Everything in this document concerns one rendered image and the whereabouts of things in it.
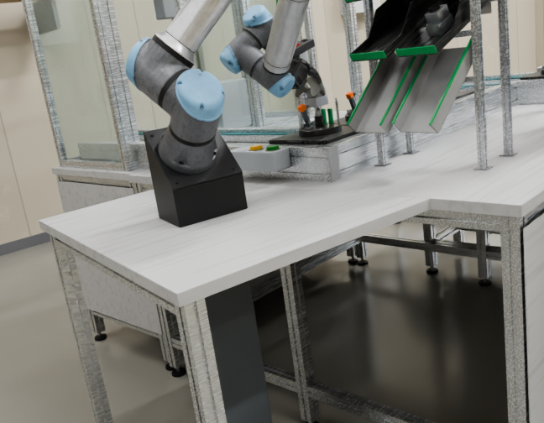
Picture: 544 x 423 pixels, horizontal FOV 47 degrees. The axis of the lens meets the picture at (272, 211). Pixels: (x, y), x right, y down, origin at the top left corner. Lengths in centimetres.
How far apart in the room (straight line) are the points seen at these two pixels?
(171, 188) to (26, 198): 362
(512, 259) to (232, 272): 67
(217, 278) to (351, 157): 82
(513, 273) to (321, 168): 62
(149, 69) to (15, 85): 359
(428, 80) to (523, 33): 724
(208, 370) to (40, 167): 399
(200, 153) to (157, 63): 24
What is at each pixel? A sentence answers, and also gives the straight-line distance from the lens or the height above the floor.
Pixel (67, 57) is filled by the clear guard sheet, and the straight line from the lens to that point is 274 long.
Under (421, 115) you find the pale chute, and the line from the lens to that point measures 176.
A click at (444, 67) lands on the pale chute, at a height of 114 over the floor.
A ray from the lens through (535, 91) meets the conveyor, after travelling 295.
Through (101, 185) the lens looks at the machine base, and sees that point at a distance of 268.
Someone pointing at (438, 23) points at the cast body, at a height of 126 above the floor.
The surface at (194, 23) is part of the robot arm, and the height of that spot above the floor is 134.
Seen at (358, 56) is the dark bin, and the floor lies 120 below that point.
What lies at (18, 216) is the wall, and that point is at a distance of 514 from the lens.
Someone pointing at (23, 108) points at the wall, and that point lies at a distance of 509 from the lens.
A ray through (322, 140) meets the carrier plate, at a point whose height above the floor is 97.
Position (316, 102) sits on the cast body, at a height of 107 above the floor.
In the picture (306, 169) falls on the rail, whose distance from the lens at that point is 188.
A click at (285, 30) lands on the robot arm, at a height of 130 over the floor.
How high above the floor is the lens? 128
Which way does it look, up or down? 15 degrees down
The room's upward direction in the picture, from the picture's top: 8 degrees counter-clockwise
